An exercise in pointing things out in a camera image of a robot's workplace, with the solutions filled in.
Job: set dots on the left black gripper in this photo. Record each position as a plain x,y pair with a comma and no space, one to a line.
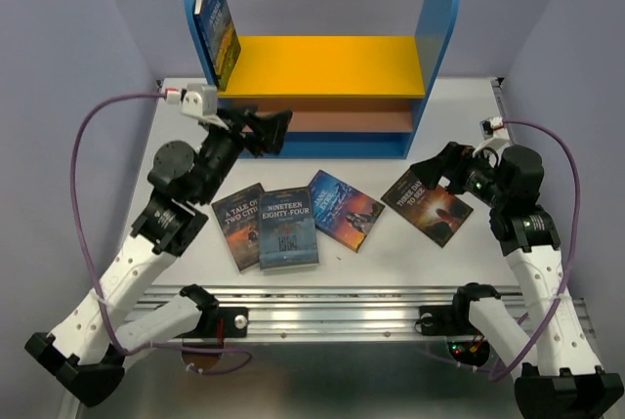
271,128

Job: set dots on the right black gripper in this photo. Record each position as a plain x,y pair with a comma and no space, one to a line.
430,170

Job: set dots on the Animal Farm book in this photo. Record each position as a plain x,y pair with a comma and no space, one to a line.
220,38

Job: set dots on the Jane Eyre book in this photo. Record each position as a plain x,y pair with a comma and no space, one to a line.
343,212

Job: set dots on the Nineteen Eighty-Four book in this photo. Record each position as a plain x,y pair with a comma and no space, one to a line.
287,230

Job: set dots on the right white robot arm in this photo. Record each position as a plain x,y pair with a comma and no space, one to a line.
555,370

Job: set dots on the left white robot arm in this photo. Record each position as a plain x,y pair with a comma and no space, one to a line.
91,350

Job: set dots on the Three Days to See book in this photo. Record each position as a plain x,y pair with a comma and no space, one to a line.
434,212

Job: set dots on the A Tale of Two Cities book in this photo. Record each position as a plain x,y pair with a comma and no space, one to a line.
237,215

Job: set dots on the blue yellow wooden bookshelf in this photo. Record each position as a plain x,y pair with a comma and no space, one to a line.
353,96

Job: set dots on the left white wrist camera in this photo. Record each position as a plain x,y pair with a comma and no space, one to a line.
197,101

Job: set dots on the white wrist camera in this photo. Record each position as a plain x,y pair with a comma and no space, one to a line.
197,101
494,133

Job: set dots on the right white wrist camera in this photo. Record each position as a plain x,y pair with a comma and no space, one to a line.
494,133

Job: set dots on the aluminium mounting rail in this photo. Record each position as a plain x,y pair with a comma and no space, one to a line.
334,314

